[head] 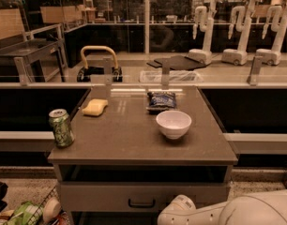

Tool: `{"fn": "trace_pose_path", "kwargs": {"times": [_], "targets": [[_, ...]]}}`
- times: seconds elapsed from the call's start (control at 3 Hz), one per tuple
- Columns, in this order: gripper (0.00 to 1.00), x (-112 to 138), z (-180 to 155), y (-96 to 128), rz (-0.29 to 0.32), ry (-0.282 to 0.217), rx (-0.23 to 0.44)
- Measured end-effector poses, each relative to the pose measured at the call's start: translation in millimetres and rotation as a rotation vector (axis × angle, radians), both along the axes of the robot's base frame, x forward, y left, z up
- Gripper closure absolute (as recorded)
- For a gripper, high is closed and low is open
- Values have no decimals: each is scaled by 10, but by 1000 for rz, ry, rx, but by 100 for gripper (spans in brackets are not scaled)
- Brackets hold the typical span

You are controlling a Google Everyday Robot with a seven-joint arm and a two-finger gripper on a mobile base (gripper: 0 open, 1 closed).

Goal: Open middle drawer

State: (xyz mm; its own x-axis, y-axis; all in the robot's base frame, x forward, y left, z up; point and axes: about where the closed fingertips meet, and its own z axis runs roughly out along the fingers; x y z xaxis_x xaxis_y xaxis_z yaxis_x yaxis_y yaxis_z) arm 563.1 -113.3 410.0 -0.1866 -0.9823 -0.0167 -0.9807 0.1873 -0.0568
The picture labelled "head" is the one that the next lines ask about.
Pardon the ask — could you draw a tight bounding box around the glass railing barrier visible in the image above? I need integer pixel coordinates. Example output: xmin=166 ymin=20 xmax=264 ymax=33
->
xmin=0 ymin=54 xmax=287 ymax=88

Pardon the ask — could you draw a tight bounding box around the white background robot left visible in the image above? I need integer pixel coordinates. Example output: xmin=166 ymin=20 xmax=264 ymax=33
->
xmin=187 ymin=0 xmax=221 ymax=65

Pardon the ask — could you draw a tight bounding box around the grey middle drawer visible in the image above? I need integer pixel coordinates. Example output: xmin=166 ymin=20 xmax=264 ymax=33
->
xmin=57 ymin=182 xmax=230 ymax=213

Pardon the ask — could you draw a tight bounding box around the grey metal side table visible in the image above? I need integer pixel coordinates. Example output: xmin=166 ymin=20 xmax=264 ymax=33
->
xmin=0 ymin=38 xmax=67 ymax=83

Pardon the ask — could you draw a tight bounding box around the grey drawer cabinet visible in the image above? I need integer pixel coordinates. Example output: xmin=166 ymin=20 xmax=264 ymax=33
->
xmin=49 ymin=86 xmax=237 ymax=225

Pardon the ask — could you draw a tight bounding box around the black floor mat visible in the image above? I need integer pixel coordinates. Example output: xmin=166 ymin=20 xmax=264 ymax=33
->
xmin=147 ymin=55 xmax=206 ymax=70

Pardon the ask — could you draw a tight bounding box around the white background robot middle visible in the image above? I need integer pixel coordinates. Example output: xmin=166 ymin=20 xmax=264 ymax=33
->
xmin=221 ymin=0 xmax=263 ymax=66

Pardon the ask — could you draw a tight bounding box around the clear plastic bin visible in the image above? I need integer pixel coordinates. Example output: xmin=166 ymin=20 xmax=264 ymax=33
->
xmin=139 ymin=70 xmax=204 ymax=83

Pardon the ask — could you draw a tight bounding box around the white cup in basket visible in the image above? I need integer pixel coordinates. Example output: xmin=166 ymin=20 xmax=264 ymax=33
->
xmin=43 ymin=197 xmax=61 ymax=223

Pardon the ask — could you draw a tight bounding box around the blue chip bag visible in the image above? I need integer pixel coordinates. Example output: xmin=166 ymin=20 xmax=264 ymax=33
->
xmin=146 ymin=92 xmax=177 ymax=112

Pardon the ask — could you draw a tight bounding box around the green soda can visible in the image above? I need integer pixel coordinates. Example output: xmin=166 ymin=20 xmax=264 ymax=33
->
xmin=49 ymin=109 xmax=74 ymax=148

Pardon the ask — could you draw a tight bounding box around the yellow handled black cart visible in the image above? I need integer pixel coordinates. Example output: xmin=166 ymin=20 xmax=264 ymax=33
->
xmin=77 ymin=45 xmax=123 ymax=83

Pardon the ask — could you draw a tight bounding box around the black drawer handle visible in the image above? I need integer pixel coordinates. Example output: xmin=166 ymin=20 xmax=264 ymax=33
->
xmin=128 ymin=199 xmax=156 ymax=209

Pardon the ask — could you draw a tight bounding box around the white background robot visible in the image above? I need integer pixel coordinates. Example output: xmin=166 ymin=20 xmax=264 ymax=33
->
xmin=256 ymin=4 xmax=287 ymax=66
xmin=187 ymin=0 xmax=221 ymax=65
xmin=221 ymin=0 xmax=263 ymax=66

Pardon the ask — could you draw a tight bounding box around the white background robot right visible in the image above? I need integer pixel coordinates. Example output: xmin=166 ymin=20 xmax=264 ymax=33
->
xmin=256 ymin=4 xmax=287 ymax=66

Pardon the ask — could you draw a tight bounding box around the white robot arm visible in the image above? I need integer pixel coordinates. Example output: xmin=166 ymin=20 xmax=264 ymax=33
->
xmin=157 ymin=189 xmax=287 ymax=225

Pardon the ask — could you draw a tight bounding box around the yellow sponge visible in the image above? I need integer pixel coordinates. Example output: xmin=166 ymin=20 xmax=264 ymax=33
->
xmin=83 ymin=98 xmax=108 ymax=116

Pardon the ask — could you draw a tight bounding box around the green snack bag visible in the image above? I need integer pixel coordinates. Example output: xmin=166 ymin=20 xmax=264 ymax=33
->
xmin=5 ymin=202 xmax=43 ymax=225

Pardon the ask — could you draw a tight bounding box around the white bowl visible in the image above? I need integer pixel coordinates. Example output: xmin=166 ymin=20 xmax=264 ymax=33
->
xmin=156 ymin=111 xmax=192 ymax=140

